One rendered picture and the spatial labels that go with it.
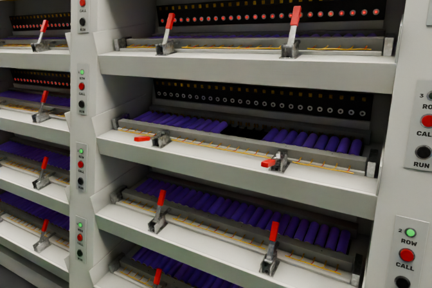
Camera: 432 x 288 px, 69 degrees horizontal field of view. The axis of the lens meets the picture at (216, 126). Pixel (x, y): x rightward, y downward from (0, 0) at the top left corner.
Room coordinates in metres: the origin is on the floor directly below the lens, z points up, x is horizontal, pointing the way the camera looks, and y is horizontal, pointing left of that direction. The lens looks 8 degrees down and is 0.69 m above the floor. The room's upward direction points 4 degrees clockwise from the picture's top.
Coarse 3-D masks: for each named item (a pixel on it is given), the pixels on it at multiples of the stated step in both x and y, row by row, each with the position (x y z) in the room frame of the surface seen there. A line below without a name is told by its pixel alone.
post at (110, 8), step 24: (72, 0) 0.78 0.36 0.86; (96, 0) 0.74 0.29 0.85; (120, 0) 0.80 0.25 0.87; (144, 0) 0.87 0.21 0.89; (72, 24) 0.78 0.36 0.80; (96, 24) 0.74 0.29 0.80; (120, 24) 0.80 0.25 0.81; (72, 48) 0.78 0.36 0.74; (72, 72) 0.78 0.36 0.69; (96, 72) 0.74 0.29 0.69; (72, 96) 0.78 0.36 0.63; (96, 96) 0.74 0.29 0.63; (120, 96) 0.81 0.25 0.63; (72, 120) 0.78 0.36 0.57; (72, 144) 0.78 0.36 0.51; (96, 144) 0.74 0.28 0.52; (72, 168) 0.78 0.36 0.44; (96, 168) 0.74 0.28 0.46; (120, 168) 0.81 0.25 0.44; (72, 192) 0.78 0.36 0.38; (72, 216) 0.78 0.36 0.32; (72, 240) 0.78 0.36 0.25; (96, 240) 0.75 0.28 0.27; (120, 240) 0.82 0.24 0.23; (72, 264) 0.78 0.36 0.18
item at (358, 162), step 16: (128, 128) 0.76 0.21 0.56; (144, 128) 0.73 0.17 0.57; (160, 128) 0.70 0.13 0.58; (176, 128) 0.70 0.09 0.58; (192, 144) 0.65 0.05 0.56; (224, 144) 0.63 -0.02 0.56; (240, 144) 0.61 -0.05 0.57; (256, 144) 0.59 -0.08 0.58; (272, 144) 0.58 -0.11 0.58; (304, 160) 0.55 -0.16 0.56; (320, 160) 0.54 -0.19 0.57; (336, 160) 0.52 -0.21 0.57; (352, 160) 0.51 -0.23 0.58
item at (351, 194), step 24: (144, 96) 0.88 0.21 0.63; (96, 120) 0.74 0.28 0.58; (312, 120) 0.67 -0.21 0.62; (336, 120) 0.64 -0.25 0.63; (360, 120) 0.63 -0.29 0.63; (120, 144) 0.70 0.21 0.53; (144, 144) 0.68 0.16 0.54; (168, 144) 0.67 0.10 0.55; (384, 144) 0.50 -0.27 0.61; (168, 168) 0.65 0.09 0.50; (192, 168) 0.61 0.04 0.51; (216, 168) 0.58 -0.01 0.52; (240, 168) 0.56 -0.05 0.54; (264, 168) 0.55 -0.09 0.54; (288, 168) 0.54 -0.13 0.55; (312, 168) 0.53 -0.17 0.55; (264, 192) 0.54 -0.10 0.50; (288, 192) 0.52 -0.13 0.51; (312, 192) 0.50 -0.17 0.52; (336, 192) 0.48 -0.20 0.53; (360, 192) 0.46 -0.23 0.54; (360, 216) 0.47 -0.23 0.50
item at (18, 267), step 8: (0, 248) 1.04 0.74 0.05; (0, 256) 1.02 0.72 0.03; (8, 256) 1.00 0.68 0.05; (16, 256) 1.00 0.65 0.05; (8, 264) 1.00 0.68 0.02; (16, 264) 0.98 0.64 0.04; (24, 264) 0.96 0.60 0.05; (32, 264) 0.96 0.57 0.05; (16, 272) 0.98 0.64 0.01; (24, 272) 0.95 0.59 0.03; (32, 272) 0.93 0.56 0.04; (40, 272) 0.92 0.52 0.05; (48, 272) 0.93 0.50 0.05; (32, 280) 0.93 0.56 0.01; (40, 280) 0.91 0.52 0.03; (48, 280) 0.89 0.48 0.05; (56, 280) 0.89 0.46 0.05; (64, 280) 0.89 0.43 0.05
